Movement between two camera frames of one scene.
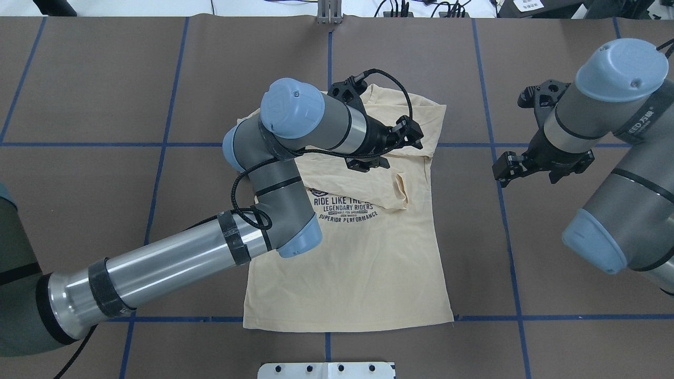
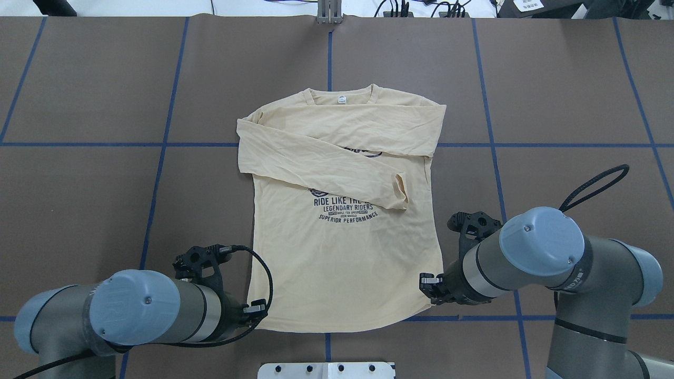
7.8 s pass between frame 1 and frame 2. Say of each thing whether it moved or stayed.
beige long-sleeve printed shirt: stayed
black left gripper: moved
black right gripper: moved
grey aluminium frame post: stayed
